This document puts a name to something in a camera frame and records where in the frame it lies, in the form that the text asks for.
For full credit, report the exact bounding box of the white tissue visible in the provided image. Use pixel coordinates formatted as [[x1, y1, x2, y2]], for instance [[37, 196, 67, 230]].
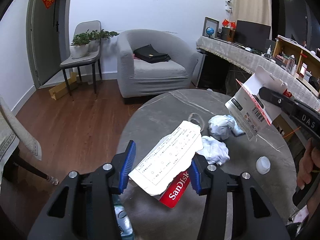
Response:
[[197, 135, 230, 166]]

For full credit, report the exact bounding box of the white red SanDisk packaging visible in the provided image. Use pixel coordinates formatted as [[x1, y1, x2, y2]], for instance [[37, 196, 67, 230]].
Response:
[[225, 66, 294, 141]]

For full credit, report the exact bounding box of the red SanDisk card package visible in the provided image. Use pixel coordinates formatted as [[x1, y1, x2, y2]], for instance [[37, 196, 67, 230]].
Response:
[[159, 171, 190, 209]]

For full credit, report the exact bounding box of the white printed paper sheet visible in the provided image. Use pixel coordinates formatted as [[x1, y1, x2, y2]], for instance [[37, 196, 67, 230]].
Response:
[[129, 120, 203, 196]]

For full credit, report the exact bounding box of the bluish tissue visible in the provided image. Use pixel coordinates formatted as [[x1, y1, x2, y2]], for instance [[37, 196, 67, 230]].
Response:
[[208, 115, 245, 140]]

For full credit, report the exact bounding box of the person's right hand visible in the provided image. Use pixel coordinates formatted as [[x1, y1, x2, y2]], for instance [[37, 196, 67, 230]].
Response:
[[297, 138, 320, 189]]

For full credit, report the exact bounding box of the wooden desk shelf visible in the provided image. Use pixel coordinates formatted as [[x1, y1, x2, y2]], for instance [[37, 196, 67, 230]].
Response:
[[272, 35, 320, 93]]

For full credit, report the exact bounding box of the white plastic cap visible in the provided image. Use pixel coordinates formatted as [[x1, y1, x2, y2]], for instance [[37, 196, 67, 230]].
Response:
[[255, 156, 271, 175]]

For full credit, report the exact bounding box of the beige fringed table runner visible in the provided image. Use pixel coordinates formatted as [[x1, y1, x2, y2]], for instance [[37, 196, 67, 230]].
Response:
[[196, 36, 319, 111]]

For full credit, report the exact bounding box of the black computer monitor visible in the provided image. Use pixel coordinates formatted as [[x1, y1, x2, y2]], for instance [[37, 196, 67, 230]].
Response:
[[233, 20, 271, 52]]

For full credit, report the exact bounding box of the dark table leg with sock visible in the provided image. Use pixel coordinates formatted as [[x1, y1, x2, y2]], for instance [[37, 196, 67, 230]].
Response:
[[10, 148, 59, 186]]

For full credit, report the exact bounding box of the beige patterned tablecloth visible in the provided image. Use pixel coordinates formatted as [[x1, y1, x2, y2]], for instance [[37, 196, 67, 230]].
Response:
[[1, 97, 42, 182]]

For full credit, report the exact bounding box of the small blue globe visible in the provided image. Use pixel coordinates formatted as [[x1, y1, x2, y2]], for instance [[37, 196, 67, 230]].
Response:
[[206, 27, 215, 38]]

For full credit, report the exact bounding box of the framed picture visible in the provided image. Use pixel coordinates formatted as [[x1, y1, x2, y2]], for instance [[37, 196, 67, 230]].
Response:
[[202, 17, 219, 38]]

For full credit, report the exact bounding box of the flat cardboard box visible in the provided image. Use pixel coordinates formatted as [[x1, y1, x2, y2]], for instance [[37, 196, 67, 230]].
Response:
[[49, 72, 78, 100]]

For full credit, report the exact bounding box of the grey armchair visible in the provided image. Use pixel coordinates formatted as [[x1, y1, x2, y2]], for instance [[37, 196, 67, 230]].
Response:
[[117, 29, 199, 99]]

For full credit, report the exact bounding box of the black bag on armchair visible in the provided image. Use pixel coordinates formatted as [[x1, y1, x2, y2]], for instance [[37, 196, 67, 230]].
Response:
[[133, 44, 171, 63]]

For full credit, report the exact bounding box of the grey dining chair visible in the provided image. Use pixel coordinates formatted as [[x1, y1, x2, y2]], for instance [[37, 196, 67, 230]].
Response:
[[60, 20, 102, 96]]

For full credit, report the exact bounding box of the potted green plant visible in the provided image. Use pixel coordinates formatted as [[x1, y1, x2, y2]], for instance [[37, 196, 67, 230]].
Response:
[[70, 29, 119, 59]]

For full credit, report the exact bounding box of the grey door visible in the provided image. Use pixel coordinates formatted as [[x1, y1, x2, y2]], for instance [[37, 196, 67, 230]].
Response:
[[26, 0, 68, 89]]

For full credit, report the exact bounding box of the white security camera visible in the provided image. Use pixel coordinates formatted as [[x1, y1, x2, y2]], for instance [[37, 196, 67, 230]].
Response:
[[226, 0, 233, 13]]

